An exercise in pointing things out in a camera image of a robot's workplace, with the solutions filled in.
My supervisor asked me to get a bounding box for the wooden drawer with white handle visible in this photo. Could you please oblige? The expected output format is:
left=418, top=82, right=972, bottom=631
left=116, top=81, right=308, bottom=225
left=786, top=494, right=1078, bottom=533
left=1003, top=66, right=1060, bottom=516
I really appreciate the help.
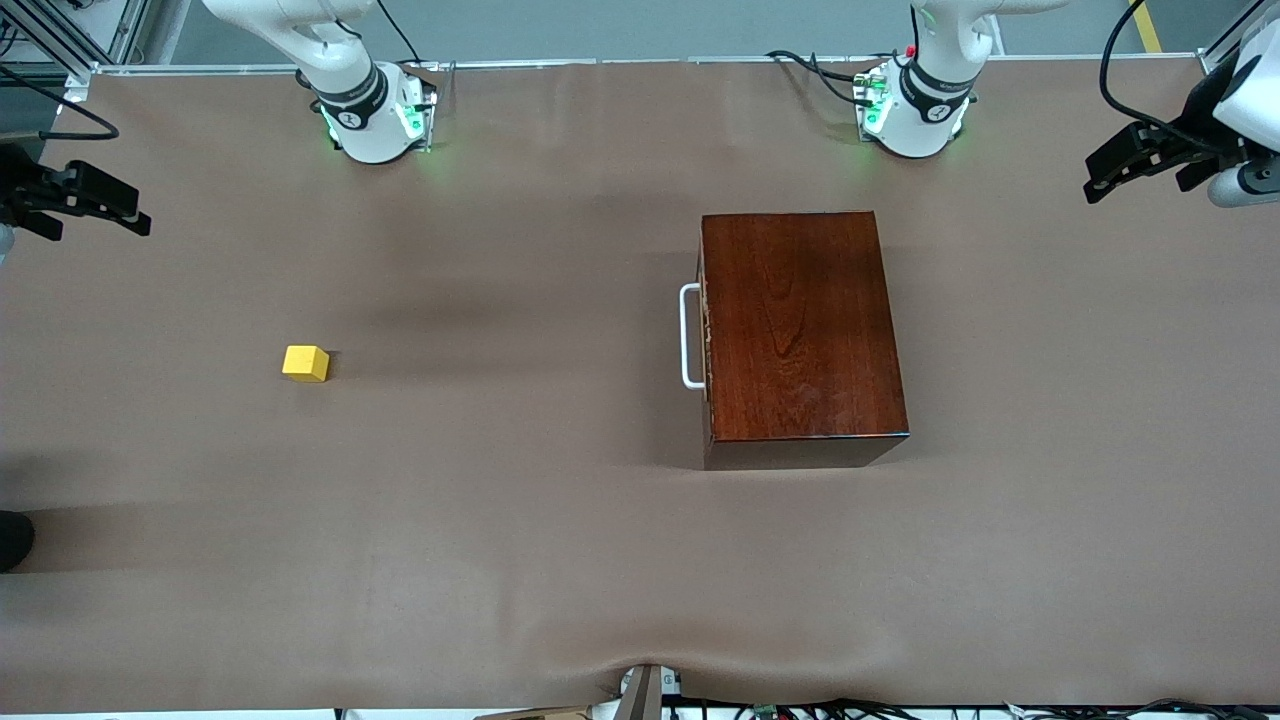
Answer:
left=680, top=225, right=713, bottom=401

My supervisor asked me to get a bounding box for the yellow wooden block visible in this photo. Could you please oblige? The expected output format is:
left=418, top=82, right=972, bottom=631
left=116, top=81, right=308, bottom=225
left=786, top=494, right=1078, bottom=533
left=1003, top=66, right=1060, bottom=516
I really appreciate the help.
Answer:
left=282, top=345, right=331, bottom=383

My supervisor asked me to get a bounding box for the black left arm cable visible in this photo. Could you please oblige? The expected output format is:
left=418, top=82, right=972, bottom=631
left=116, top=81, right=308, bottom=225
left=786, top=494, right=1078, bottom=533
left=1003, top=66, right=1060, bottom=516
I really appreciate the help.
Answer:
left=1099, top=0, right=1241, bottom=156

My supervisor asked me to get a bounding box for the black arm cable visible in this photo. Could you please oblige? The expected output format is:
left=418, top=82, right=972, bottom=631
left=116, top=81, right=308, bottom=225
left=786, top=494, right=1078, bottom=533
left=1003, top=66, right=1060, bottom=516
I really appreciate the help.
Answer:
left=1099, top=0, right=1241, bottom=156
left=0, top=65, right=119, bottom=141

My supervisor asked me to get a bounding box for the black base cable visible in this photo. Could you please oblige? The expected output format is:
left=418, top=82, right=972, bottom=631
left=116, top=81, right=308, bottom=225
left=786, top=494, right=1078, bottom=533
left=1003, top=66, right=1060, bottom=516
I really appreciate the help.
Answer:
left=375, top=0, right=426, bottom=67
left=808, top=55, right=871, bottom=106
left=767, top=50, right=873, bottom=79

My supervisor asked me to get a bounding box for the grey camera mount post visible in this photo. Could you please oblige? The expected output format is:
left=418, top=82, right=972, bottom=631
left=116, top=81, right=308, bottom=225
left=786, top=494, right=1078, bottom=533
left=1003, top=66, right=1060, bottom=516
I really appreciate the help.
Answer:
left=615, top=663, right=666, bottom=720

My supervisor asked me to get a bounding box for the black round object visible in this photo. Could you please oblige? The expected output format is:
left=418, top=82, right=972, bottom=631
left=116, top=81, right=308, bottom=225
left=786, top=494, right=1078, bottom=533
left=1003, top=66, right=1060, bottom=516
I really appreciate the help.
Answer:
left=0, top=510, right=36, bottom=574

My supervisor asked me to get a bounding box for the dark brown wooden cabinet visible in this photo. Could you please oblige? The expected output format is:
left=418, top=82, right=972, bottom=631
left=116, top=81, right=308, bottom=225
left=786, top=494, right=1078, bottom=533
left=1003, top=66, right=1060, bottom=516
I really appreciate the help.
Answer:
left=697, top=210, right=911, bottom=471

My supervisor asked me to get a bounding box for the aluminium frame post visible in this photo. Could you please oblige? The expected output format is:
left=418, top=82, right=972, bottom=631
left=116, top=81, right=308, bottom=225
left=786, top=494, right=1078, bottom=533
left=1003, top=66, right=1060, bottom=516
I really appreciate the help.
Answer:
left=0, top=0, right=151, bottom=101
left=1197, top=0, right=1280, bottom=79

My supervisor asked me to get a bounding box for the brown table cover sheet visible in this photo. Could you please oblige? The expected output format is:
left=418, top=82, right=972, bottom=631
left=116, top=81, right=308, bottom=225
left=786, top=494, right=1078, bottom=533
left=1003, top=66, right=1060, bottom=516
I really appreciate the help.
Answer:
left=0, top=55, right=1280, bottom=716

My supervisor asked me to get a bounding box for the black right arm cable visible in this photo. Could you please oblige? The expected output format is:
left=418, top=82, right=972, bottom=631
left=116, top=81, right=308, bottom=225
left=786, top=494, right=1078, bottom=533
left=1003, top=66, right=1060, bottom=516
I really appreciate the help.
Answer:
left=0, top=65, right=119, bottom=141

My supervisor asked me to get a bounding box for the yellow floor tape strip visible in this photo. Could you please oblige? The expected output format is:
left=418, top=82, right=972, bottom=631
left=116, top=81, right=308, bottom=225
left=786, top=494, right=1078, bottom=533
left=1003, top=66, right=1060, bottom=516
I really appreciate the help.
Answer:
left=1128, top=0, right=1166, bottom=54

